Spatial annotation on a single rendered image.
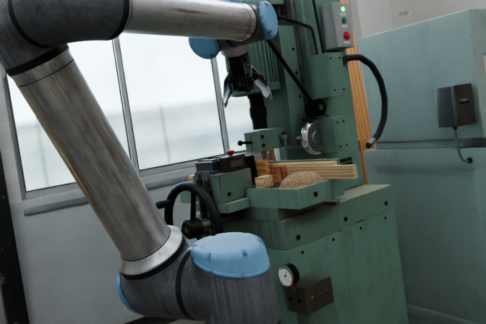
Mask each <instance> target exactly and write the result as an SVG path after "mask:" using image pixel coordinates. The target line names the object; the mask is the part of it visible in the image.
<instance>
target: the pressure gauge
mask: <svg viewBox="0 0 486 324"><path fill-rule="evenodd" d="M286 271H287V272H286ZM277 274H278V279H279V281H280V282H281V283H282V284H283V285H284V286H286V287H290V286H291V290H292V291H296V290H297V289H296V287H297V282H298V281H299V271H298V269H297V267H296V266H295V265H293V264H292V263H287V264H285V265H281V266H280V267H279V268H278V271H277ZM285 274H286V277H284V276H285Z"/></svg>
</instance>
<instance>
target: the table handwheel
mask: <svg viewBox="0 0 486 324"><path fill-rule="evenodd" d="M183 191H189V192H191V208H190V219H188V220H185V221H184V222H183V224H182V229H181V232H182V234H183V235H184V236H185V237H186V238H188V239H194V238H196V239H197V240H200V239H202V238H203V237H202V235H203V232H204V231H205V230H208V229H210V226H211V225H210V224H211V222H210V221H209V218H204V219H202V220H200V219H199V218H197V217H196V195H197V196H198V197H199V198H200V199H201V200H202V202H203V203H204V204H205V207H206V208H207V209H208V212H209V214H210V217H211V219H212V222H213V227H214V231H215V235H216V234H222V233H224V227H223V225H224V224H227V223H231V222H233V221H237V220H238V219H239V214H238V212H237V211H235V212H233V213H221V214H220V213H219V211H218V208H217V206H216V204H215V203H214V201H213V199H212V198H211V196H210V195H209V194H208V193H207V192H206V191H205V190H204V189H203V188H202V187H201V186H199V185H197V184H195V183H192V182H181V183H179V184H177V185H176V186H174V187H173V188H172V189H171V191H170V193H169V195H168V197H167V198H166V199H167V200H172V201H173V204H172V205H170V206H168V207H165V208H164V221H165V222H166V225H170V226H173V225H174V222H173V209H174V203H175V200H176V198H177V196H178V195H179V194H180V193H181V192H183Z"/></svg>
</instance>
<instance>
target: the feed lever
mask: <svg viewBox="0 0 486 324"><path fill-rule="evenodd" d="M266 41H267V43H268V45H269V46H270V47H271V48H272V50H273V52H274V53H275V55H276V56H277V57H278V59H279V60H280V62H281V63H282V64H283V66H284V67H285V69H286V70H287V72H288V73H289V74H290V76H291V77H292V79H293V80H294V81H295V83H296V84H297V86H298V87H299V89H300V90H301V91H302V93H303V94H304V96H305V98H306V99H307V102H306V103H305V107H304V108H305V112H306V114H307V115H308V116H309V117H316V116H324V117H326V118H328V117H331V116H330V114H328V113H326V104H325V101H324V100H323V99H321V98H318V99H311V97H310V96H309V94H308V93H307V91H306V90H305V89H304V87H303V86H302V84H301V82H300V81H299V80H298V79H297V77H296V75H295V74H294V73H293V72H292V70H291V68H290V67H289V65H288V64H287V63H286V61H285V60H284V58H283V57H282V55H281V54H280V53H279V51H278V49H277V48H276V47H275V46H274V44H273V42H272V41H271V39H268V40H266Z"/></svg>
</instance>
